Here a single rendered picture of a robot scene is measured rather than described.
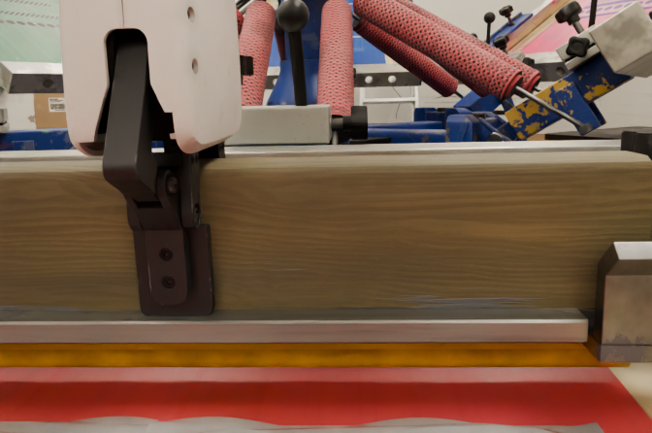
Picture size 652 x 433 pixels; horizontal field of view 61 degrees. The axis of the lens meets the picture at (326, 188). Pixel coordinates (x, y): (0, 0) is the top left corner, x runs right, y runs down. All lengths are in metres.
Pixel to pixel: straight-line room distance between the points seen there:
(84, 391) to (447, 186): 0.19
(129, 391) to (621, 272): 0.22
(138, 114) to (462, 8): 4.33
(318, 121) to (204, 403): 0.31
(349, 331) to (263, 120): 0.32
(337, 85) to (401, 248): 0.51
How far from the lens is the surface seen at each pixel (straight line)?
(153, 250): 0.24
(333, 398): 0.26
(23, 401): 0.30
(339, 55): 0.79
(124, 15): 0.21
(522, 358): 0.28
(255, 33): 0.85
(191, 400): 0.27
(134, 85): 0.21
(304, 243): 0.24
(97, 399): 0.28
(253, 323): 0.24
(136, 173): 0.19
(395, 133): 0.97
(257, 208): 0.24
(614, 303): 0.25
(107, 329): 0.26
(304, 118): 0.52
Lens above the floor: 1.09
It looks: 10 degrees down
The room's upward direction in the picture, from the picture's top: 1 degrees counter-clockwise
